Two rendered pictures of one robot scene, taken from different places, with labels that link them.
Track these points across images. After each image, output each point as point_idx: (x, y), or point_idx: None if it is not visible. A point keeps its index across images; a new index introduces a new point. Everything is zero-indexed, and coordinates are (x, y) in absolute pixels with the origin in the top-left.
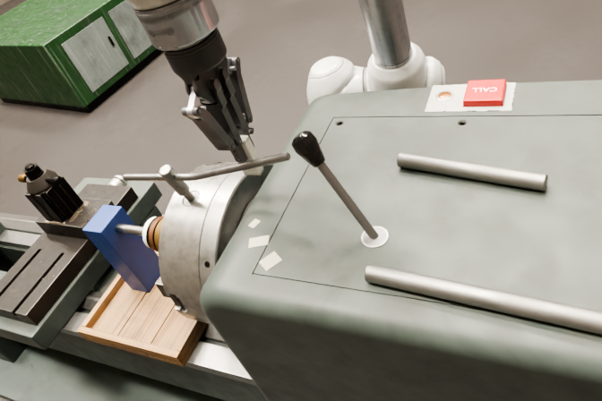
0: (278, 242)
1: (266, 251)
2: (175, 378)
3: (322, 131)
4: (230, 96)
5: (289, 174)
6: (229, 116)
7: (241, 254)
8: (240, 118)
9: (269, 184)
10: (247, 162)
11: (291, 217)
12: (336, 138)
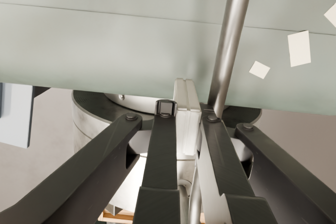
0: (304, 14)
1: (320, 28)
2: None
3: (29, 14)
4: (179, 193)
5: (149, 43)
6: (218, 163)
7: (321, 69)
8: (170, 136)
9: (169, 75)
10: (222, 94)
11: (252, 7)
12: None
